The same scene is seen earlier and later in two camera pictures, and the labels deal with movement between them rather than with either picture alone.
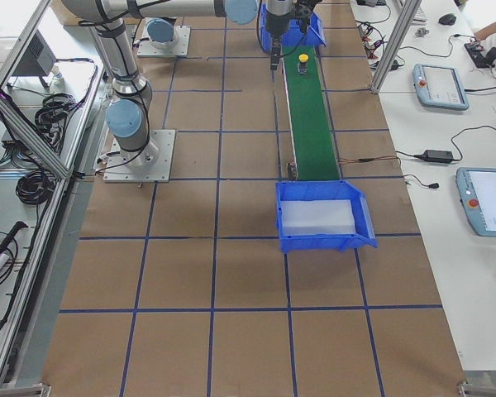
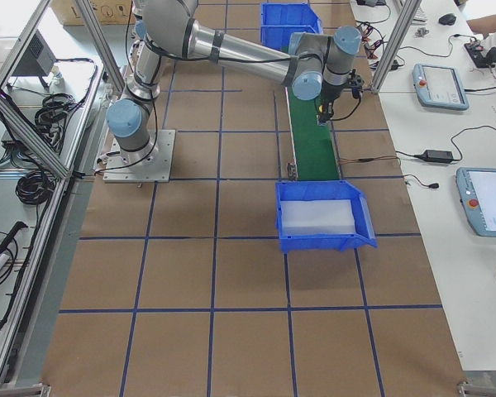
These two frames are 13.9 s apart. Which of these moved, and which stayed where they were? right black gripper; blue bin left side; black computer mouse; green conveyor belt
Moved: right black gripper
Stayed: black computer mouse; green conveyor belt; blue bin left side
